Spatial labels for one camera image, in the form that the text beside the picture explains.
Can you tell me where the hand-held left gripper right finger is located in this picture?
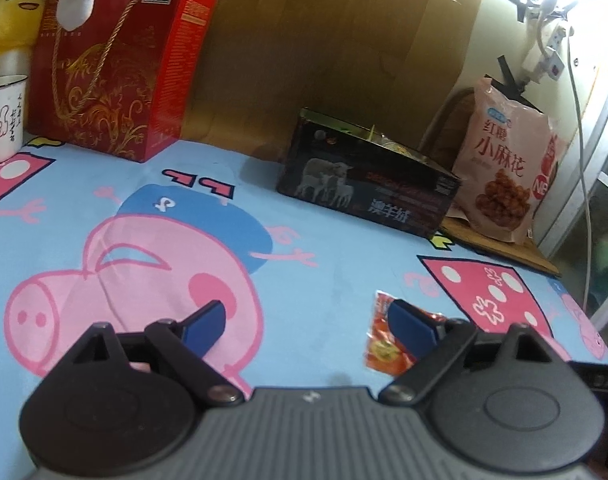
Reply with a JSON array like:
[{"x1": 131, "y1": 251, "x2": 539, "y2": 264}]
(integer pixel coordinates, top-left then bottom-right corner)
[{"x1": 379, "y1": 299, "x2": 569, "y2": 406}]

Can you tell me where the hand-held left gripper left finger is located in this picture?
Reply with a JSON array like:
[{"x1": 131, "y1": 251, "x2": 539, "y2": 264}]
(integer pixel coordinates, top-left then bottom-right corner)
[{"x1": 71, "y1": 300, "x2": 245, "y2": 406}]

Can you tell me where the small orange snack packet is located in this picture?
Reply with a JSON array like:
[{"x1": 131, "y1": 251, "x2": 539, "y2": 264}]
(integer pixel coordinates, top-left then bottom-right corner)
[{"x1": 364, "y1": 290, "x2": 447, "y2": 376}]

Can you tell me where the dark printed cardboard box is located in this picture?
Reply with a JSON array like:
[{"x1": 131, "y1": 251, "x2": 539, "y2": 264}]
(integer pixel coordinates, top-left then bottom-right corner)
[{"x1": 276, "y1": 107, "x2": 462, "y2": 240}]

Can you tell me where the gold snack packet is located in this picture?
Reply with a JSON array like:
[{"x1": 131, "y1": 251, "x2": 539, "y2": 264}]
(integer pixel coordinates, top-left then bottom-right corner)
[{"x1": 356, "y1": 125, "x2": 419, "y2": 153}]

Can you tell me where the cartoon printed bed sheet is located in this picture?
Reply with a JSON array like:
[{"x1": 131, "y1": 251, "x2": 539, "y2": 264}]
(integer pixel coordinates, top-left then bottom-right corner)
[{"x1": 0, "y1": 132, "x2": 608, "y2": 411}]

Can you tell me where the pink fried dough snack bag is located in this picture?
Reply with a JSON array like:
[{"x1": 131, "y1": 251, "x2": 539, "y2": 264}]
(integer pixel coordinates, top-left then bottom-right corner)
[{"x1": 451, "y1": 76, "x2": 559, "y2": 246}]

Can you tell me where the red gift box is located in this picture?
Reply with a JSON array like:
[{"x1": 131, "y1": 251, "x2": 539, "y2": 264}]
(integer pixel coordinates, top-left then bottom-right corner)
[{"x1": 28, "y1": 0, "x2": 219, "y2": 163}]

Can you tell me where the white enamel mug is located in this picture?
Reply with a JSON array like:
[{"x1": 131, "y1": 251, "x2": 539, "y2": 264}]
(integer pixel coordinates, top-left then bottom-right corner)
[{"x1": 0, "y1": 75, "x2": 29, "y2": 167}]

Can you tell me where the white power strip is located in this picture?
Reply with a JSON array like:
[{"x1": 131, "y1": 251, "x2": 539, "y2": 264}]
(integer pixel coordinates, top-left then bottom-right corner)
[{"x1": 521, "y1": 20, "x2": 572, "y2": 83}]

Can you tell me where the yellow duck plush toy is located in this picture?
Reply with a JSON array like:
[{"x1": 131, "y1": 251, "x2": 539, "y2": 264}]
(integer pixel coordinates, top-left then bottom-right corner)
[{"x1": 0, "y1": 0, "x2": 47, "y2": 68}]

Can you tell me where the white cable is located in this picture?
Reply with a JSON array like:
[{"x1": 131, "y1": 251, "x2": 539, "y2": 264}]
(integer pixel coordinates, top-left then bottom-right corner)
[{"x1": 564, "y1": 40, "x2": 600, "y2": 311}]

